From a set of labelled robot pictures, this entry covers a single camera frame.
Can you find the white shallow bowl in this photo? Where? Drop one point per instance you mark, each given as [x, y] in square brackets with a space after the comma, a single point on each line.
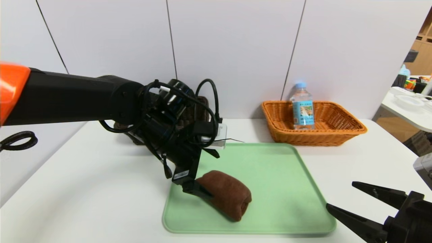
[408, 102]

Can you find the light blue bottle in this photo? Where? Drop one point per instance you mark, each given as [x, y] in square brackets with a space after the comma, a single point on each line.
[403, 71]

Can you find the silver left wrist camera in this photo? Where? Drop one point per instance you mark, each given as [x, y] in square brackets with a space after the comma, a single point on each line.
[221, 135]

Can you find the brown wooden panel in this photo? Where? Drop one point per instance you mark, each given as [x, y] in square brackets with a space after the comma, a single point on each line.
[388, 124]

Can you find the clear water bottle blue label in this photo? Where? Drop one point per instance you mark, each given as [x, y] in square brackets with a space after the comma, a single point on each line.
[302, 113]

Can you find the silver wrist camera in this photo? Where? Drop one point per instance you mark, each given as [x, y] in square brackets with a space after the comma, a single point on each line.
[424, 170]
[221, 135]

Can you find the brown towel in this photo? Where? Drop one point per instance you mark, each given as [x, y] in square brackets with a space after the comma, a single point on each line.
[229, 195]

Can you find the black cup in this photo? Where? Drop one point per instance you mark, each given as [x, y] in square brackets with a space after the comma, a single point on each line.
[419, 88]

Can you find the dark brown wicker basket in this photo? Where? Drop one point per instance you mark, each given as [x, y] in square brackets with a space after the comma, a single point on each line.
[197, 108]

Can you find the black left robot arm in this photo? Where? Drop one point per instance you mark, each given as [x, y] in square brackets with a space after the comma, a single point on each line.
[74, 98]

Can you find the wooden shelf cabinet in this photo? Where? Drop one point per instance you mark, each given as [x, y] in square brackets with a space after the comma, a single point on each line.
[423, 57]

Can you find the black mesh container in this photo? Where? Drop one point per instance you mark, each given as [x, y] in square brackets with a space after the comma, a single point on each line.
[399, 82]

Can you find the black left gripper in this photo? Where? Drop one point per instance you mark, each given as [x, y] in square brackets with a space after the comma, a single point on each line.
[182, 174]

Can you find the dark woven chair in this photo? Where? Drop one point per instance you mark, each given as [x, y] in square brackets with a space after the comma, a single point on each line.
[420, 145]

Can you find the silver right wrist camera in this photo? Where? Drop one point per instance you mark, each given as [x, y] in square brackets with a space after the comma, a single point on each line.
[424, 170]

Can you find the thin black zip tie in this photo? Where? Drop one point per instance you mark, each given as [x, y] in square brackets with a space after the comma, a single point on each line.
[233, 139]

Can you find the orange wicker basket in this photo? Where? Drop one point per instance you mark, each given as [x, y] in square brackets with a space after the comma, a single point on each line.
[330, 133]

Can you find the light green plastic tray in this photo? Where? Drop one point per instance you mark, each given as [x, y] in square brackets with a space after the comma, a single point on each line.
[280, 202]

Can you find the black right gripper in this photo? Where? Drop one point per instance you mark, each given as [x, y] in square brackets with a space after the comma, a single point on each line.
[406, 216]

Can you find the colourful puzzle cube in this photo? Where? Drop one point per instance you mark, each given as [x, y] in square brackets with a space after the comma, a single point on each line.
[409, 85]

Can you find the white side table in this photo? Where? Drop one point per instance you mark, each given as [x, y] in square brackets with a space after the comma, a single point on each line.
[415, 116]

